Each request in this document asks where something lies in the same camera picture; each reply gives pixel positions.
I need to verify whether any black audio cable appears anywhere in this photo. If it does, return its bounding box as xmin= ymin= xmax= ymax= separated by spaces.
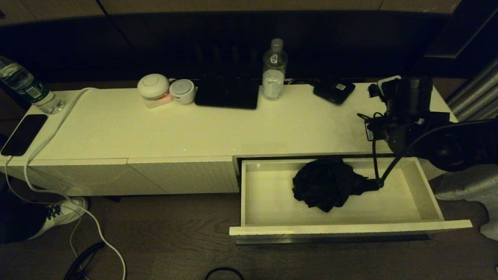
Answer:
xmin=356 ymin=112 xmax=386 ymax=131

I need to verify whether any black folding umbrella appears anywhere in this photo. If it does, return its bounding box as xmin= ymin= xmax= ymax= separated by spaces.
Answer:
xmin=292 ymin=156 xmax=384 ymax=213

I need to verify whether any white drawer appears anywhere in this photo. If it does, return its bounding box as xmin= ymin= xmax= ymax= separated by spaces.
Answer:
xmin=229 ymin=156 xmax=473 ymax=245

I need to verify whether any white low cabinet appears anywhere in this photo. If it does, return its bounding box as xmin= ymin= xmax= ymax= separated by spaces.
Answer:
xmin=0 ymin=82 xmax=478 ymax=197

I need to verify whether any small black router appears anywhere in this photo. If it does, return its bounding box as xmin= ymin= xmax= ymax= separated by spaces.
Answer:
xmin=313 ymin=79 xmax=356 ymax=105

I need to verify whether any grey curtain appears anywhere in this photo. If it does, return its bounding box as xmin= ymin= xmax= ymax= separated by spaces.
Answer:
xmin=434 ymin=58 xmax=498 ymax=242

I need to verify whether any clear water bottle grey cap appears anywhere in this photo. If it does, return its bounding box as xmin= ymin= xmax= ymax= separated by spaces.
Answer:
xmin=261 ymin=38 xmax=289 ymax=101

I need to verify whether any black flat set-top box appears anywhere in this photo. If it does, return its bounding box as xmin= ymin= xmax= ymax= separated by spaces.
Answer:
xmin=195 ymin=77 xmax=260 ymax=110

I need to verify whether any small white round speaker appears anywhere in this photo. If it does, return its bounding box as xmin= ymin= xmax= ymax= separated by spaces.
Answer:
xmin=170 ymin=79 xmax=196 ymax=105

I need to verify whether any large white round lamp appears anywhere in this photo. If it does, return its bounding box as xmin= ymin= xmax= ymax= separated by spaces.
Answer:
xmin=137 ymin=73 xmax=174 ymax=109

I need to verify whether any white sneaker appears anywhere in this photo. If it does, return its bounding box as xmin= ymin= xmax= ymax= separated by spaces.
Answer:
xmin=29 ymin=197 xmax=89 ymax=240

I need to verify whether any water bottle green label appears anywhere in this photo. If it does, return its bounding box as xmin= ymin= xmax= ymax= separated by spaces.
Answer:
xmin=0 ymin=56 xmax=66 ymax=115

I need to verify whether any black smartphone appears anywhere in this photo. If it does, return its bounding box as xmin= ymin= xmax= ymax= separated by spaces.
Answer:
xmin=1 ymin=114 xmax=48 ymax=157

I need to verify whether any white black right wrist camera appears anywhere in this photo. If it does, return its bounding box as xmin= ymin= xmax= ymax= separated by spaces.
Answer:
xmin=368 ymin=76 xmax=401 ymax=105

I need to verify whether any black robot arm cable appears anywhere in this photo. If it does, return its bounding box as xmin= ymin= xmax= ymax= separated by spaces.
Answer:
xmin=372 ymin=121 xmax=498 ymax=189

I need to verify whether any black looped floor cable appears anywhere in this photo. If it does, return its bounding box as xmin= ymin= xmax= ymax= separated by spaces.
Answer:
xmin=204 ymin=267 xmax=245 ymax=280

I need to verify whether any black coiled cable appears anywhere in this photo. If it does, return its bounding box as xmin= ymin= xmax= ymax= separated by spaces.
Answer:
xmin=63 ymin=242 xmax=106 ymax=280

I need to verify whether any thick white power cord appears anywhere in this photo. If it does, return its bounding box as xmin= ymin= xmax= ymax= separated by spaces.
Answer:
xmin=24 ymin=88 xmax=127 ymax=280

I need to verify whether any thin white charging cable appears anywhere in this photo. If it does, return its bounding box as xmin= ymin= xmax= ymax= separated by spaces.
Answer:
xmin=4 ymin=156 xmax=90 ymax=280

